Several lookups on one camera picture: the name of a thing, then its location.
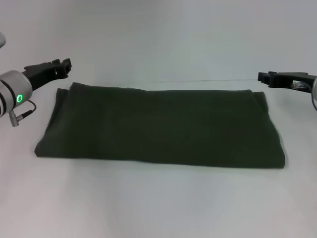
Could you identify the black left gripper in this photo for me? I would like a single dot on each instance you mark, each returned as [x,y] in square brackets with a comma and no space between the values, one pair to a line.
[39,73]

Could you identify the dark green shirt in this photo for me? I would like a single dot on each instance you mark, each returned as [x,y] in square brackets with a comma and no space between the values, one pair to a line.
[158,126]

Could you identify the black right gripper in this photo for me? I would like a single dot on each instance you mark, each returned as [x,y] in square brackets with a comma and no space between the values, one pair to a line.
[289,80]

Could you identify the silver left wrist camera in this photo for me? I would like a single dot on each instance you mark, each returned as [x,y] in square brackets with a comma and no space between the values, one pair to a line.
[2,39]

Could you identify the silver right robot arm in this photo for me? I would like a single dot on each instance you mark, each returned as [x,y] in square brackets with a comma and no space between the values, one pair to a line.
[314,89]

